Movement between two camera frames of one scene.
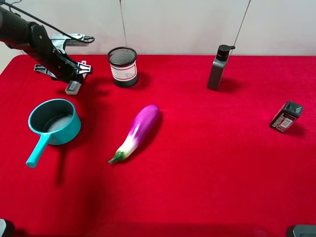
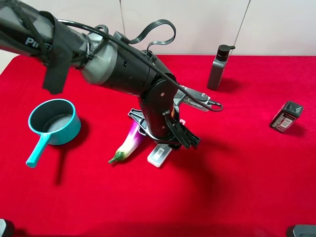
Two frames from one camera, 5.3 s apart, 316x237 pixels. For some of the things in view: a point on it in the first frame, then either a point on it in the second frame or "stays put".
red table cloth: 167,157 stays put
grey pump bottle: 218,65 stays put
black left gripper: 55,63 to 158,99
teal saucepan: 58,121 stays put
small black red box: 286,116 stays put
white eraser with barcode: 73,87 to 159,154
